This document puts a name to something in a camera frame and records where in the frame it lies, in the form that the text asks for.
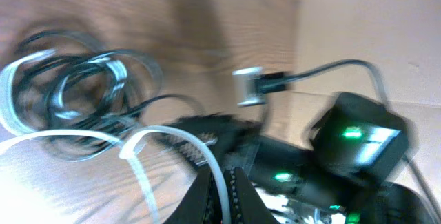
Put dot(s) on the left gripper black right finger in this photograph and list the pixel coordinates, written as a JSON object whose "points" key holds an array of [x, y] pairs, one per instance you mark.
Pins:
{"points": [[246, 205]]}

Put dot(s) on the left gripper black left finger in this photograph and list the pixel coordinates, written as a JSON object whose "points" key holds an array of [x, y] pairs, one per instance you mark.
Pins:
{"points": [[196, 205]]}

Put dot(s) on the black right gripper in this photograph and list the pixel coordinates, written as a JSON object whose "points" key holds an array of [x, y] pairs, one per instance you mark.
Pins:
{"points": [[233, 142]]}

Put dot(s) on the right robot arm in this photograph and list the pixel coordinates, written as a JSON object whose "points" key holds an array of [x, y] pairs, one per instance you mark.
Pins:
{"points": [[355, 146]]}

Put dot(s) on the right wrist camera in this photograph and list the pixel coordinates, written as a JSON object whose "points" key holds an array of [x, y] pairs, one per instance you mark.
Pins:
{"points": [[251, 85]]}

